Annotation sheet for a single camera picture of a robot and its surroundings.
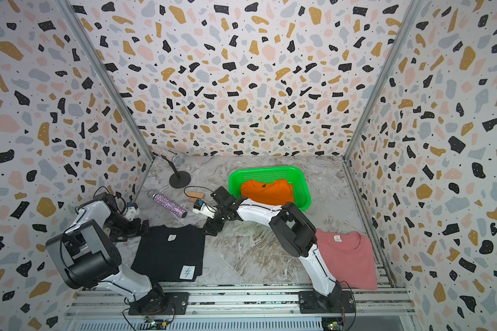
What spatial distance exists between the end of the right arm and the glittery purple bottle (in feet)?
0.56

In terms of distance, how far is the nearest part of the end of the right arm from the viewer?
28.1 inches

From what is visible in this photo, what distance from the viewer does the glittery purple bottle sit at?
97cm
